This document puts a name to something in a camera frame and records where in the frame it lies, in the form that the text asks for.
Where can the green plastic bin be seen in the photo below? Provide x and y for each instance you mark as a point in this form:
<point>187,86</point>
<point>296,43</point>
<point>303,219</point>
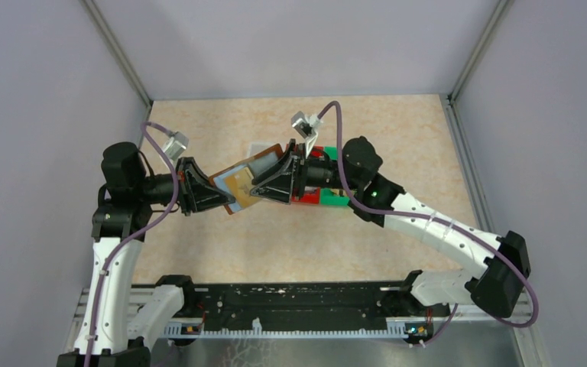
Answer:
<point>332,197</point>

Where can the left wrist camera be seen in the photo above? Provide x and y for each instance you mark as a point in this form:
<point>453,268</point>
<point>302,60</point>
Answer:
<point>175,145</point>

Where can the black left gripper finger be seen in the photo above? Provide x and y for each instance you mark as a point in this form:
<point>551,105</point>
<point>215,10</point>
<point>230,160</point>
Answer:
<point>206,198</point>
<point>196,176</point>

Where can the brown leather card holder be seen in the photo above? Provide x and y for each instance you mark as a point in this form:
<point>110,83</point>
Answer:
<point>256,163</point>

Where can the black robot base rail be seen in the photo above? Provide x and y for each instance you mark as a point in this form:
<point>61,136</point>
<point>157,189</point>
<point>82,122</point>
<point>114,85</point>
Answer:
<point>321,310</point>

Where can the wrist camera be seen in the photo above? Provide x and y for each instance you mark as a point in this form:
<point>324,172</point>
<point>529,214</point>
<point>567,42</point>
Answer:
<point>175,145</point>
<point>307,126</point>

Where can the red plastic bin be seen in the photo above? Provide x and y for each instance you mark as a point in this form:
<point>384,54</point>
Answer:
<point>312,193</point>

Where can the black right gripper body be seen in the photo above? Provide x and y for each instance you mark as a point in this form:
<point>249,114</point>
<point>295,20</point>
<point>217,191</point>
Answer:
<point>296,175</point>

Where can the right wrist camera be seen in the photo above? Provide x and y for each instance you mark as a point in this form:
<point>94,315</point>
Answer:
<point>307,126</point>

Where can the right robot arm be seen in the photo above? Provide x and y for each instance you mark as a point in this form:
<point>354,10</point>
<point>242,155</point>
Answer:
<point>493,268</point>

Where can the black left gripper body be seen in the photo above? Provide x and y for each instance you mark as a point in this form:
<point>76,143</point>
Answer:
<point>184,184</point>

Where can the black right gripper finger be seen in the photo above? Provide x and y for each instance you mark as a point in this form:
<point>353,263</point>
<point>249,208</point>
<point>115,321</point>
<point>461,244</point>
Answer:
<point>283,171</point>
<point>278,189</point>

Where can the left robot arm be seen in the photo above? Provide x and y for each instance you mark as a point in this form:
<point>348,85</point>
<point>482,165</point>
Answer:
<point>109,335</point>

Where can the translucent white plastic bin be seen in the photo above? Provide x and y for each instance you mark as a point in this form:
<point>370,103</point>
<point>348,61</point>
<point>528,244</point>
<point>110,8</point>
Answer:
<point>257,147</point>

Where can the gold credit card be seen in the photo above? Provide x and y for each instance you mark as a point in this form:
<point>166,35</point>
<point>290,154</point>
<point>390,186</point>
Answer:
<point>238,182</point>

